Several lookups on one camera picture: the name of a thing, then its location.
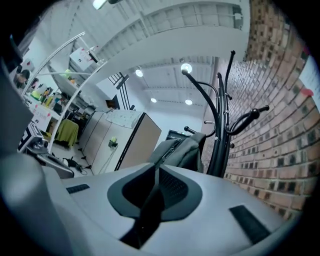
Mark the black coat rack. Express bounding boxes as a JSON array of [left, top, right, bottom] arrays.
[[181, 49, 270, 179]]

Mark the black stair railing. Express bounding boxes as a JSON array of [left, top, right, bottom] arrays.
[[107, 71, 137, 111]]

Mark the green cloth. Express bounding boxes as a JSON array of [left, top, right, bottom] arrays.
[[54, 118, 80, 149]]

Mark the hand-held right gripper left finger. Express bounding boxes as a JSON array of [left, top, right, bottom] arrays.
[[41, 162, 158, 256]]

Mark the white cardboard box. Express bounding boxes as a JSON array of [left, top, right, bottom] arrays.
[[69, 46, 101, 74]]

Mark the white metal shelf rack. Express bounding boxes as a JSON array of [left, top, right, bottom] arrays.
[[17, 31, 108, 155]]

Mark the beige partition panel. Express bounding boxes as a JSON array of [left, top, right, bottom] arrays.
[[81, 109, 163, 176]]

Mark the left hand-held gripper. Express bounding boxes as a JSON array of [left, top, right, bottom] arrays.
[[16, 121, 76, 179]]

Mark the white sign with pink hearts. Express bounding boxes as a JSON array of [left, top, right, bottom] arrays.
[[31, 108, 53, 133]]

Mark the grey backpack bag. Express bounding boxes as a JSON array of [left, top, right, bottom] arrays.
[[147, 132, 207, 173]]

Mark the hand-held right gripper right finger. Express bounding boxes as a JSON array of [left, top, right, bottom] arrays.
[[139, 163, 302, 256]]

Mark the white paper notice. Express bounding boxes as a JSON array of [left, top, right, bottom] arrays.
[[298, 55, 320, 99]]

